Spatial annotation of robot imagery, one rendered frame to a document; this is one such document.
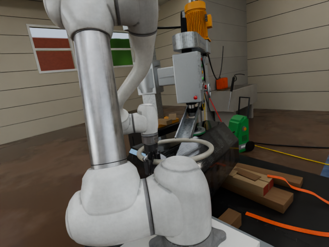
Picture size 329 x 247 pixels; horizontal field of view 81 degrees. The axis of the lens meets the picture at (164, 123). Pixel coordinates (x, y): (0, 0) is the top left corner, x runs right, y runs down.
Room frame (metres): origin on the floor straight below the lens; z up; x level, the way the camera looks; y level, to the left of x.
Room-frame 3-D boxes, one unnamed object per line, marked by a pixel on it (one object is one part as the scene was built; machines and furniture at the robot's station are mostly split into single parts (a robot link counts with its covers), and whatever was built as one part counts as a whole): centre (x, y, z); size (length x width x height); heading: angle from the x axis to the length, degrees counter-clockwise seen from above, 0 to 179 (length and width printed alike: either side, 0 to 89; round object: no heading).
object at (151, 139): (0.99, 0.09, 1.05); 0.09 x 0.09 x 0.06
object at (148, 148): (0.99, 0.09, 0.98); 0.08 x 0.07 x 0.09; 145
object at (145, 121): (1.00, 0.10, 1.16); 0.13 x 0.11 x 0.16; 98
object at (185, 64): (1.85, -0.30, 1.30); 0.36 x 0.22 x 0.45; 160
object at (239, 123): (3.03, -1.19, 0.43); 0.35 x 0.35 x 0.87; 22
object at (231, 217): (1.37, -0.41, 0.07); 0.30 x 0.12 x 0.12; 130
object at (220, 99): (4.74, -1.78, 0.43); 1.30 x 0.62 x 0.86; 133
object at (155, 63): (2.60, 0.12, 1.36); 0.35 x 0.35 x 0.41
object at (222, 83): (4.82, -1.55, 1.00); 0.50 x 0.22 x 0.33; 133
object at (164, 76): (2.54, -0.07, 1.34); 0.74 x 0.34 x 0.25; 72
